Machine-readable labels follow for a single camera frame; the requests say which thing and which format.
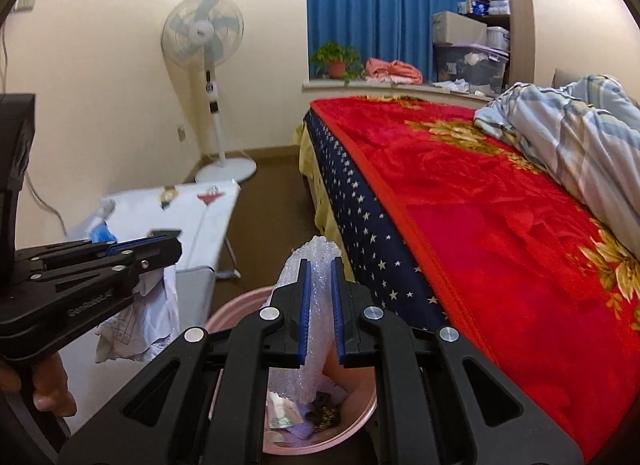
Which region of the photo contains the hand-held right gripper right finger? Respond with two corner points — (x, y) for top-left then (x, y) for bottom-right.
(330, 257), (586, 465)

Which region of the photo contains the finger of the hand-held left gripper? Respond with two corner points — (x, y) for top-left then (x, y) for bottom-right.
(15, 231), (182, 272)
(30, 237), (183, 292)

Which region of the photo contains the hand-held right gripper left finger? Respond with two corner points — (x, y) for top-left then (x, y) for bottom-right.
(57, 259), (316, 465)

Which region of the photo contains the white paper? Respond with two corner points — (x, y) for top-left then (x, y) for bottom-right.
(95, 265), (182, 365)

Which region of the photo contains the clear bubble wrap sheet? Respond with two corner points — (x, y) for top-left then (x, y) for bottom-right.
(267, 235), (346, 403)

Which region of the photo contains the pink plastic bin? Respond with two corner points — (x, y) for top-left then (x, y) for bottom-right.
(202, 285), (378, 456)

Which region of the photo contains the person's left hand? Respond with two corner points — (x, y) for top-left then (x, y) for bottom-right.
(0, 351), (77, 418)

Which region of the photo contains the blue plastic bag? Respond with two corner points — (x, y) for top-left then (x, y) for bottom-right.
(89, 217), (120, 246)

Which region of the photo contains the navy star bed sheet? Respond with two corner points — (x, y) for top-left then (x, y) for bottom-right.
(302, 110), (496, 366)

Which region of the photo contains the black patterned wrapper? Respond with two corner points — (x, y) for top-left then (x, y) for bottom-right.
(305, 392), (346, 431)

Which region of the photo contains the yellow bed skirt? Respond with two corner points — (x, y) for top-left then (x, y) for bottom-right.
(298, 122), (333, 241)

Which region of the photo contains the red floral blanket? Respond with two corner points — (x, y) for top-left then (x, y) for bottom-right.
(310, 94), (640, 463)

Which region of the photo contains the white standing fan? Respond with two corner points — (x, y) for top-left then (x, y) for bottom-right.
(161, 0), (257, 184)

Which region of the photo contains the green potted plant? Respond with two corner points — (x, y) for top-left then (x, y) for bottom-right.
(309, 42), (365, 86)

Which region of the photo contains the pink folded cloth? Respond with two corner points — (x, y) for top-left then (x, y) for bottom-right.
(363, 57), (423, 84)

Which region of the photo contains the clear storage box purple lid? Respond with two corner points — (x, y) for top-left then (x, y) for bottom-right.
(432, 42), (511, 96)

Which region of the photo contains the blue striped duvet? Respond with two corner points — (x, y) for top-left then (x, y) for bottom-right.
(472, 75), (640, 246)

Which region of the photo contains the grey cardboard box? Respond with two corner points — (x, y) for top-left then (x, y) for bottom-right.
(431, 11), (488, 48)

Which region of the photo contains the blue curtain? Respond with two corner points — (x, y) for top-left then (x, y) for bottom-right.
(305, 0), (473, 82)

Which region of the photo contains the white plastic container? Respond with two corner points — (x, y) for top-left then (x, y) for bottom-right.
(486, 25), (511, 52)

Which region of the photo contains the grey headboard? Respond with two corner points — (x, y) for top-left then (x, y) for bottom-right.
(552, 69), (640, 106)

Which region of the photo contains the wooden bookshelf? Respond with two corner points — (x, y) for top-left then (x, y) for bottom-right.
(462, 0), (532, 83)

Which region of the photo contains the grey power cable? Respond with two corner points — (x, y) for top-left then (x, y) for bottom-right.
(0, 20), (69, 237)

